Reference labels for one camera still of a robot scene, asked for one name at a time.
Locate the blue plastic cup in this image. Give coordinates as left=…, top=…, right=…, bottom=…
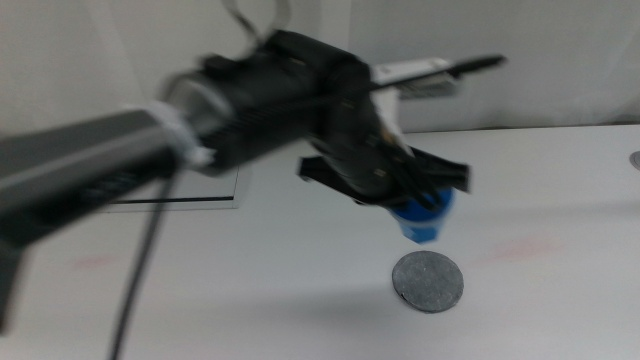
left=388, top=186, right=456, bottom=245

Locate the round grey cup mat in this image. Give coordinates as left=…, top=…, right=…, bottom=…
left=391, top=250, right=465, bottom=315

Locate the white backdrop cloth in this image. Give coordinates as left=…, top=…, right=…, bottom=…
left=0, top=0, right=640, bottom=139

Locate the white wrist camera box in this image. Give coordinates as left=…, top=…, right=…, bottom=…
left=372, top=56, right=462, bottom=100

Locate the black camera cable plug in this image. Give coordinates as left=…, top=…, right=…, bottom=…
left=370, top=53, right=508, bottom=94

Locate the white table cable hatch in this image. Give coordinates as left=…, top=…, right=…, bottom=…
left=102, top=164, right=253, bottom=214

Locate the grey looped cable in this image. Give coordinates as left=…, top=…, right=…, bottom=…
left=221, top=0, right=292, bottom=47

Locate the white cable wrap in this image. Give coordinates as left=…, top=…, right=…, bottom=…
left=147, top=101, right=215, bottom=169

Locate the black hanging arm cable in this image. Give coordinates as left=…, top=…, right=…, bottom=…
left=106, top=172, right=180, bottom=360

